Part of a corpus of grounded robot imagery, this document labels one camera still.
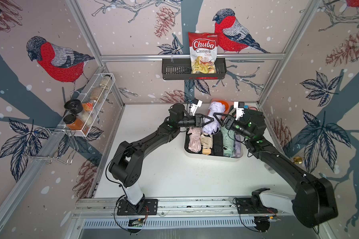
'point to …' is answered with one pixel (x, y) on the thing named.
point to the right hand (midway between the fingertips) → (215, 115)
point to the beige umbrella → (207, 143)
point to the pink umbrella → (194, 141)
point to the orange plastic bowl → (225, 103)
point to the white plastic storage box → (209, 157)
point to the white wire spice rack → (88, 117)
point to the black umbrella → (218, 143)
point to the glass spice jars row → (97, 95)
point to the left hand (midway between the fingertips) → (215, 119)
